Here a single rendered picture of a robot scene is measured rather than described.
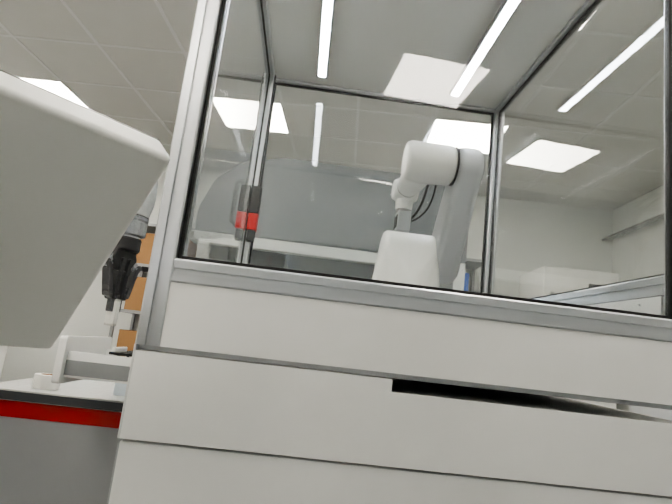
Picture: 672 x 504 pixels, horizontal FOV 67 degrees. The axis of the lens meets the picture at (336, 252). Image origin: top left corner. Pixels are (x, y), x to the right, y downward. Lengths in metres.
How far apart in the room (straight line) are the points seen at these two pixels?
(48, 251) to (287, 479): 0.49
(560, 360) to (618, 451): 0.17
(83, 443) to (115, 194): 1.10
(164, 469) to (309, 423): 0.23
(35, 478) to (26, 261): 1.11
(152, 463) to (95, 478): 0.76
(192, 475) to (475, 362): 0.49
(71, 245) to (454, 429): 0.63
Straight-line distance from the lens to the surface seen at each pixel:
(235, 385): 0.86
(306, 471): 0.87
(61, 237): 0.65
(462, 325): 0.89
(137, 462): 0.90
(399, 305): 0.86
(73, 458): 1.66
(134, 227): 1.44
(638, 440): 1.03
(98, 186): 0.62
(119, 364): 1.34
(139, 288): 5.52
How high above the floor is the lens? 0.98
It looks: 10 degrees up
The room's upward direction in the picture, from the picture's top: 7 degrees clockwise
